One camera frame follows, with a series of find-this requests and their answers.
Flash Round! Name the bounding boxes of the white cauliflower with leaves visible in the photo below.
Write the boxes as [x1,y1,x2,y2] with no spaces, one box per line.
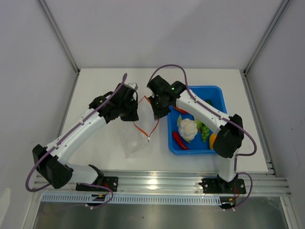
[177,115,202,143]

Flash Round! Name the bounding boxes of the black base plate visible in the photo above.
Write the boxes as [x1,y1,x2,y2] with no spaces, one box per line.
[76,176,119,192]
[198,177,246,194]

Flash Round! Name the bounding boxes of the clear zip top bag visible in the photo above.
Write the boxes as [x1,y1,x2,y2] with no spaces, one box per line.
[119,95,160,159]

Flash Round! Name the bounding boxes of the red orange mango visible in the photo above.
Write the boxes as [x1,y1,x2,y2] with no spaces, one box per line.
[173,106,188,114]

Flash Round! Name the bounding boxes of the right corner frame post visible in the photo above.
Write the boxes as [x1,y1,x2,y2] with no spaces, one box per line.
[243,0,292,77]

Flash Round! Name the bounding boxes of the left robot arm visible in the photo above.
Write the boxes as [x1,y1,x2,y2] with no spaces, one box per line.
[32,83,139,191]

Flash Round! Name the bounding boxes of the left corner frame post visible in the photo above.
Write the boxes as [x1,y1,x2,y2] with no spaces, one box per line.
[36,0,80,74]

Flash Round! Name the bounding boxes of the green grape bunch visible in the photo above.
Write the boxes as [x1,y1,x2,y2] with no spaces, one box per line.
[201,124,210,142]

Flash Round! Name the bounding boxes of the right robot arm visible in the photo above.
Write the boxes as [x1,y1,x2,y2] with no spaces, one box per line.
[147,75,244,193]

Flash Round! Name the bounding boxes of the corner frame post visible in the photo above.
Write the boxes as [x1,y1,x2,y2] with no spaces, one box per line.
[243,0,292,77]
[36,0,80,74]

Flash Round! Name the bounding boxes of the red chili pepper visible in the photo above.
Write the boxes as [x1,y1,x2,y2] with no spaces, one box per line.
[172,131,189,151]

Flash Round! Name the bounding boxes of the blue plastic bin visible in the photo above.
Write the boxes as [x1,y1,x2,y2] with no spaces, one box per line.
[167,85,226,155]

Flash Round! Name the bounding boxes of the orange yellow bell pepper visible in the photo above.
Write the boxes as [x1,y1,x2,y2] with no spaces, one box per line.
[209,133,217,150]

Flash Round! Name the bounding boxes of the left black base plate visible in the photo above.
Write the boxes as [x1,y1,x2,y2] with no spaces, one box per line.
[76,176,119,192]

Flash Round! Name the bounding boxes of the aluminium frame rail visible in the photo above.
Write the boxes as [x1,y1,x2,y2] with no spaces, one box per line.
[31,170,292,197]

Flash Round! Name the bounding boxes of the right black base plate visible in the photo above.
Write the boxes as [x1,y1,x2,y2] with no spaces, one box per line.
[198,177,246,194]

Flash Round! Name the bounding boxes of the green cucumber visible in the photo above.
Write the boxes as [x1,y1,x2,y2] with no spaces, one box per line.
[205,99,213,106]

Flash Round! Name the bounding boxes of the white slotted cable duct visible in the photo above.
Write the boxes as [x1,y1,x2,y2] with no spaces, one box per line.
[42,193,221,206]

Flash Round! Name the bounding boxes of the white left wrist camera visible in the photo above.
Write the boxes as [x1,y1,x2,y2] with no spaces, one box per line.
[127,83,138,91]

